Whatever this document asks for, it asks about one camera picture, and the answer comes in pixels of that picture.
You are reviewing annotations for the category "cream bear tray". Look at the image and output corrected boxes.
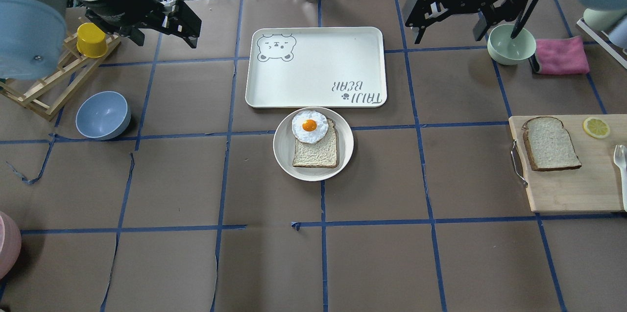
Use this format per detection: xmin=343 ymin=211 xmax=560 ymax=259
xmin=245 ymin=26 xmax=388 ymax=108

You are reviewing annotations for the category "green bowl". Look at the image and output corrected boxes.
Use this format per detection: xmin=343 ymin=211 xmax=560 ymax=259
xmin=487 ymin=24 xmax=536 ymax=66

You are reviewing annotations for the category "cream round plate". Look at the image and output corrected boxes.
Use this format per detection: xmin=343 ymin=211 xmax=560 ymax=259
xmin=273 ymin=106 xmax=355 ymax=182

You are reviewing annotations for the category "yellow cup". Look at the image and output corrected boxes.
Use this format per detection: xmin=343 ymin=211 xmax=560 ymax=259
xmin=76 ymin=23 xmax=108 ymax=58

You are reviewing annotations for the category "fried egg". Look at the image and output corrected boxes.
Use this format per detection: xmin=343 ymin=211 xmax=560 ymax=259
xmin=291 ymin=110 xmax=329 ymax=144

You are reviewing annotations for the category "pink cloth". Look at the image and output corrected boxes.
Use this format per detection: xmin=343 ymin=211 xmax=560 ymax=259
xmin=528 ymin=36 xmax=590 ymax=75

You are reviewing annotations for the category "wooden cutting board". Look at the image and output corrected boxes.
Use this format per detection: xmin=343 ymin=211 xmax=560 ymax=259
xmin=508 ymin=114 xmax=627 ymax=213

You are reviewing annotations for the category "pink bowl with ice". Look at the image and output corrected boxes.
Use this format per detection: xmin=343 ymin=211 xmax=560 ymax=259
xmin=0 ymin=212 xmax=22 ymax=279

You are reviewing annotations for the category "bread slice from board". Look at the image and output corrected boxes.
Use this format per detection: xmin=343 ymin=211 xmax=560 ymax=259
xmin=522 ymin=116 xmax=582 ymax=171

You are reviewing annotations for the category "bread slice on plate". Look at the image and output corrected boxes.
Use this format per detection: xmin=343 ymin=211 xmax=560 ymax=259
xmin=292 ymin=118 xmax=339 ymax=168

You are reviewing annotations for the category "wooden cup rack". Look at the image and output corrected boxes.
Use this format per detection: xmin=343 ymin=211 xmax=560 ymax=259
xmin=0 ymin=33 xmax=121 ymax=121

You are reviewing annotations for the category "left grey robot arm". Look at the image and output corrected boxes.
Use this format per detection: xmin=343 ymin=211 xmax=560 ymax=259
xmin=0 ymin=0 xmax=202 ymax=80

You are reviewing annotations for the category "lemon slice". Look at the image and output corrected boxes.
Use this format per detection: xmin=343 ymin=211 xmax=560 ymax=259
xmin=582 ymin=117 xmax=611 ymax=139

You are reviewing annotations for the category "white plastic spoon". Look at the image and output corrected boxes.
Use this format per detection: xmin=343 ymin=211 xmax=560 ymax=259
xmin=613 ymin=144 xmax=627 ymax=212

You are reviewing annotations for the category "blue bowl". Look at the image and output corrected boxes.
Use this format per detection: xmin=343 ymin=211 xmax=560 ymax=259
xmin=75 ymin=91 xmax=131 ymax=141

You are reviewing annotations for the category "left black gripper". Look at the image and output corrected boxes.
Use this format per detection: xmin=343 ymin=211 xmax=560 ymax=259
xmin=91 ymin=0 xmax=202 ymax=49

